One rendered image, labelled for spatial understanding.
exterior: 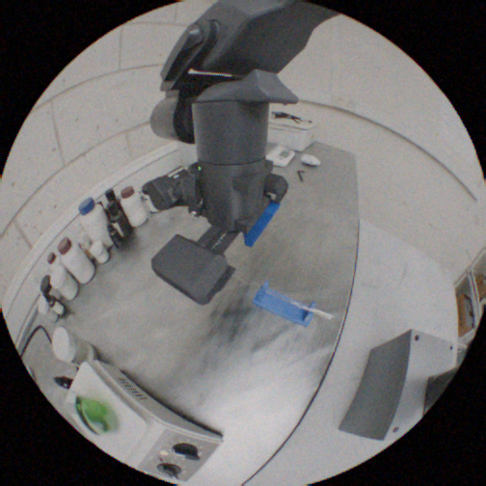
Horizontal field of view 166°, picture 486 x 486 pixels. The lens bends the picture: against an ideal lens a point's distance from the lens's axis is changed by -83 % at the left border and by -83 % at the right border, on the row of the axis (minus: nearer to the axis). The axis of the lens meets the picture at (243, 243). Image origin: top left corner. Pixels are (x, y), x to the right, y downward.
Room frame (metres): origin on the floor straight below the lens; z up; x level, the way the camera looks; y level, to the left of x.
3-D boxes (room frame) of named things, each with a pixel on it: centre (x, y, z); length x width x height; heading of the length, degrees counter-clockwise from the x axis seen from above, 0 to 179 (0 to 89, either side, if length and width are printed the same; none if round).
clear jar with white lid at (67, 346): (-0.03, 0.29, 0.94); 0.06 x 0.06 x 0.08
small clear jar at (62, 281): (0.10, 0.41, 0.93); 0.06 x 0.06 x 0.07
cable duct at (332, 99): (0.89, -0.95, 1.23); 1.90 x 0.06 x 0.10; 60
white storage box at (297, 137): (1.07, -0.26, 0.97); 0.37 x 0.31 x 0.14; 149
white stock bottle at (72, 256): (0.15, 0.38, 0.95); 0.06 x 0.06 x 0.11
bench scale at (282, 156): (0.77, -0.08, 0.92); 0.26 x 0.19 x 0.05; 65
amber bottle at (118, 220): (0.29, 0.31, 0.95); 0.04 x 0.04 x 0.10
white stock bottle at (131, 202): (0.34, 0.28, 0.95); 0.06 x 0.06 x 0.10
